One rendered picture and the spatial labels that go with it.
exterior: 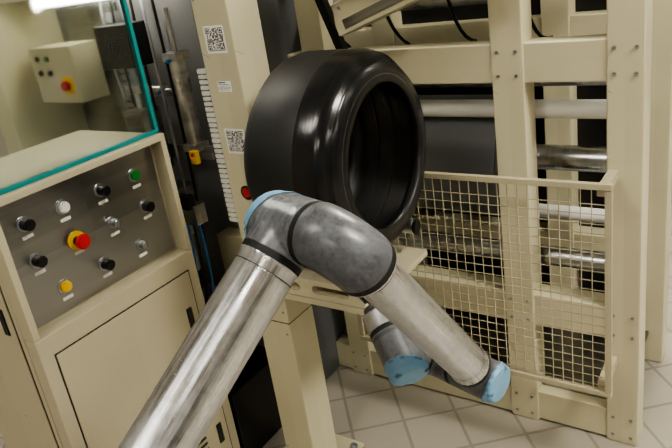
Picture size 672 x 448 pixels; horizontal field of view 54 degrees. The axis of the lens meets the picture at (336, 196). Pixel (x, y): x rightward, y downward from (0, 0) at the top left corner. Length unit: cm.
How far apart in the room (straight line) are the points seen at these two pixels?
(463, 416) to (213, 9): 170
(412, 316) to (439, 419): 146
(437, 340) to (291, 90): 71
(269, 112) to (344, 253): 66
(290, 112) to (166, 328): 82
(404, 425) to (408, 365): 118
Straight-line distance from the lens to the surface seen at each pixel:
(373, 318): 149
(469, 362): 139
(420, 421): 263
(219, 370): 111
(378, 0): 201
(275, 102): 163
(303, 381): 224
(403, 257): 199
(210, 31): 188
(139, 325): 199
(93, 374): 194
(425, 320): 123
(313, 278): 182
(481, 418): 263
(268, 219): 113
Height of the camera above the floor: 169
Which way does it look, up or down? 20 degrees down
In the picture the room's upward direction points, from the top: 9 degrees counter-clockwise
